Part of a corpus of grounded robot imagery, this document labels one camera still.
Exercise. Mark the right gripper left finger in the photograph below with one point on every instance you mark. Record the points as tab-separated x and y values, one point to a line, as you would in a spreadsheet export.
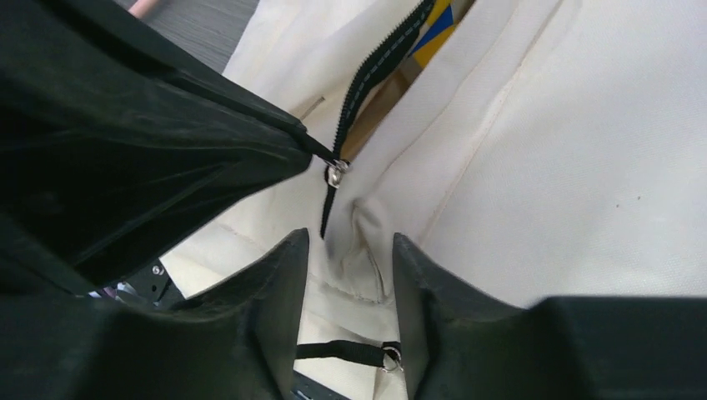
236	340

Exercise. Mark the yellow eraser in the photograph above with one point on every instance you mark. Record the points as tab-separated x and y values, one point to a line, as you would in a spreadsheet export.
423	56

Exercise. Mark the blue eraser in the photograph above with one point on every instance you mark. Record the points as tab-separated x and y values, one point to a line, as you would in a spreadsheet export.
441	17

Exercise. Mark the pink music stand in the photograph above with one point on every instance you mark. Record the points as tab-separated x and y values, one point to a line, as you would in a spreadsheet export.
142	9

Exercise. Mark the cream canvas backpack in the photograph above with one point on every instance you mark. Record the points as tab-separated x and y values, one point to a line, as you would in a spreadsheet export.
552	154

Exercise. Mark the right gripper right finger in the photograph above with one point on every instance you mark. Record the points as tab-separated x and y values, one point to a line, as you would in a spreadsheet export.
460	343

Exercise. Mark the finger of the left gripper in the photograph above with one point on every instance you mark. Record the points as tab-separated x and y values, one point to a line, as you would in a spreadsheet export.
116	145

